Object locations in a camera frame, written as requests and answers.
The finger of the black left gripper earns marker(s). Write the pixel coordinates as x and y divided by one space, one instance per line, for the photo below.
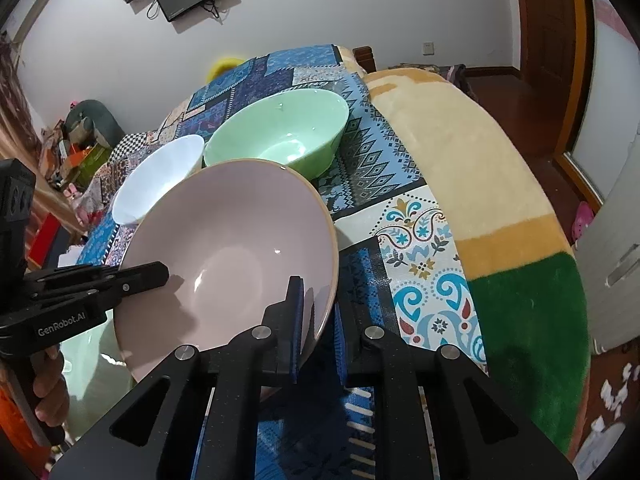
116 283

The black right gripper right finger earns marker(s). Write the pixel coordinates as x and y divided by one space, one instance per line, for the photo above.
373 356

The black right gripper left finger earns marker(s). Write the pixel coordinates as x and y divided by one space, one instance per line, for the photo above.
264 356

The white bowl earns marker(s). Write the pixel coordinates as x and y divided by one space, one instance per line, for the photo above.
155 176

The pink ceramic bowl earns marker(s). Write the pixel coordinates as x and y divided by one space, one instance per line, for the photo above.
231 236

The mint green bowl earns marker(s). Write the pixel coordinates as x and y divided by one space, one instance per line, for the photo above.
300 128

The person's left hand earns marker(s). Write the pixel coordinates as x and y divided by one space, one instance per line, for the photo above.
51 390

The red box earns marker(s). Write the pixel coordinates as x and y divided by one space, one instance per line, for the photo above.
43 243

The green box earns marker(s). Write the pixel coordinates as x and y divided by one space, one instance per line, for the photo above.
96 158

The grey-green stuffed cushion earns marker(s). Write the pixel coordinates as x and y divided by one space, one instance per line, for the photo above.
90 121

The cream and green fleece blanket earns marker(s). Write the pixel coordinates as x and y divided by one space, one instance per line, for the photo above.
521 271

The pink patterned curtain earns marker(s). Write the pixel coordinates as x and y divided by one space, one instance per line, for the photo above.
19 140

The yellow round object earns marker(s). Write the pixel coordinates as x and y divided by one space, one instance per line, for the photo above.
222 66

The pink slipper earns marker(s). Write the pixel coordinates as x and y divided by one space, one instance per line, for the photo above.
583 218

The wooden door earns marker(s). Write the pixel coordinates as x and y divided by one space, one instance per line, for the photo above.
557 46

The white appliance with handle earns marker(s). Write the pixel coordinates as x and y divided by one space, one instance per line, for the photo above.
607 257

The wall socket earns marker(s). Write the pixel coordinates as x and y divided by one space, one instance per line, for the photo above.
428 48

